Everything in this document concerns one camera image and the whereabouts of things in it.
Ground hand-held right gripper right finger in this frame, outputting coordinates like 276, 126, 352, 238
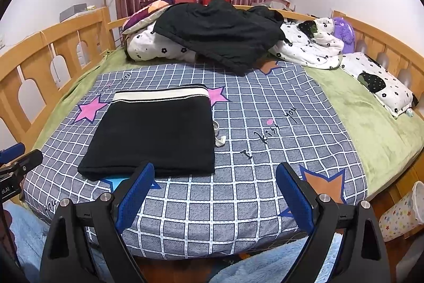
276, 163, 391, 283

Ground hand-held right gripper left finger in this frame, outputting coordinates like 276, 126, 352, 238
40, 162, 155, 283

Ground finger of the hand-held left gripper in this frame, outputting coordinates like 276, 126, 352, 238
9, 150, 44, 178
0, 143, 26, 165

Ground black pants with white waistband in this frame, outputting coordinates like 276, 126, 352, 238
77, 83, 227, 181

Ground grey checked bedsheet with stars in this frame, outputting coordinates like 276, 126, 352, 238
21, 62, 368, 260

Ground light blue fluffy rug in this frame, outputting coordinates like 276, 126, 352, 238
7, 202, 345, 283

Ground green blanket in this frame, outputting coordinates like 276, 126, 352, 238
33, 47, 424, 192

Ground star-print waste bin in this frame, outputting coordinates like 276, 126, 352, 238
378, 181, 424, 242

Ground white flower-print pillow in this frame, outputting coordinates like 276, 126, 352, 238
339, 52, 418, 119

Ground white flower-print quilt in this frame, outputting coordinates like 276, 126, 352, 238
127, 17, 345, 71

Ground grey box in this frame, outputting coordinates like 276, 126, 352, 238
60, 4, 88, 22

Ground purple plush toy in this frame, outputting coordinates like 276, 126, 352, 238
332, 17, 356, 55

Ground black jacket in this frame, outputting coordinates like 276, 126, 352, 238
154, 0, 286, 76

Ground purple orange pillow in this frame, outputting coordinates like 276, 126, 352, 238
122, 0, 176, 35

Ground wooden bed frame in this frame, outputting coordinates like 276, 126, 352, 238
0, 5, 424, 204

